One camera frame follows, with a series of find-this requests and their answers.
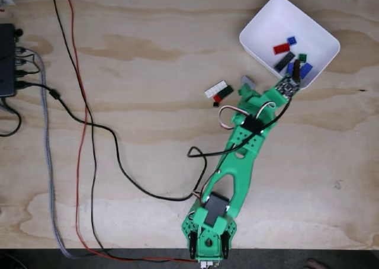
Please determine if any brown lego plate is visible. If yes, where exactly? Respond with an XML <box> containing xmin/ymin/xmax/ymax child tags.
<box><xmin>292</xmin><ymin>59</ymin><xmax>302</xmax><ymax>83</ymax></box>

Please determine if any thin black hub cable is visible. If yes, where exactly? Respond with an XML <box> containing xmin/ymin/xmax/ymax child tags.
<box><xmin>16</xmin><ymin>53</ymin><xmax>41</xmax><ymax>75</ymax></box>

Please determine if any white lego brick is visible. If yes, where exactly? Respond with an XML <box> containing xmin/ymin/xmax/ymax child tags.
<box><xmin>204</xmin><ymin>79</ymin><xmax>229</xmax><ymax>98</ymax></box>

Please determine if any person's foot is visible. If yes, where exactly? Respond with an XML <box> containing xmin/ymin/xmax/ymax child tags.
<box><xmin>304</xmin><ymin>257</ymin><xmax>330</xmax><ymax>269</ymax></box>

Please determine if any thin black wire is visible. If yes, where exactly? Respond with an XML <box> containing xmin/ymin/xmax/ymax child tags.
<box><xmin>49</xmin><ymin>0</ymin><xmax>196</xmax><ymax>263</ymax></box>

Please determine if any white red servo wire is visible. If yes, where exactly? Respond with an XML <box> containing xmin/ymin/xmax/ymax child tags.
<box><xmin>218</xmin><ymin>105</ymin><xmax>246</xmax><ymax>130</ymax></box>

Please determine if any dark green lego plate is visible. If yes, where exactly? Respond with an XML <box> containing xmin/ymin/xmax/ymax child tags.
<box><xmin>219</xmin><ymin>85</ymin><xmax>235</xmax><ymax>98</ymax></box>

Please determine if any light grey lego brick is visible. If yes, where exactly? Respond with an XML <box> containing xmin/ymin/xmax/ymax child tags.
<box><xmin>241</xmin><ymin>75</ymin><xmax>258</xmax><ymax>89</ymax></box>

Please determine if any grey braided cable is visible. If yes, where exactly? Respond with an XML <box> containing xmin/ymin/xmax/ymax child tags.
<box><xmin>17</xmin><ymin>47</ymin><xmax>98</xmax><ymax>260</ymax></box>

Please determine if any black cable loop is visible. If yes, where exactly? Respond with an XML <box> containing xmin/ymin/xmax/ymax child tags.
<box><xmin>0</xmin><ymin>98</ymin><xmax>23</xmax><ymax>138</ymax></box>

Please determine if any white plastic bin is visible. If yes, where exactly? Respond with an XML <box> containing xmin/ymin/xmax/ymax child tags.
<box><xmin>239</xmin><ymin>0</ymin><xmax>341</xmax><ymax>89</ymax></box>

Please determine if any long red lego brick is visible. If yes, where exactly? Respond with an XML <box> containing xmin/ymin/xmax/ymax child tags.
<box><xmin>272</xmin><ymin>43</ymin><xmax>291</xmax><ymax>55</ymax></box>

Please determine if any dark grey lego brick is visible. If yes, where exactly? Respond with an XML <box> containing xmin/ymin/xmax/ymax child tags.
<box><xmin>274</xmin><ymin>52</ymin><xmax>296</xmax><ymax>72</ymax></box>

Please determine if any thick black cable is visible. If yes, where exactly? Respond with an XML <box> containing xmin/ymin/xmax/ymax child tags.
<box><xmin>14</xmin><ymin>81</ymin><xmax>294</xmax><ymax>201</ymax></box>

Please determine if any black hub box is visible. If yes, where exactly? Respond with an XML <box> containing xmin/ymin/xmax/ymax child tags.
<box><xmin>0</xmin><ymin>23</ymin><xmax>24</xmax><ymax>98</ymax></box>

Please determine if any camera circuit board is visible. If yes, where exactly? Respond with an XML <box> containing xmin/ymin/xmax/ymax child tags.
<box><xmin>275</xmin><ymin>75</ymin><xmax>302</xmax><ymax>100</ymax></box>

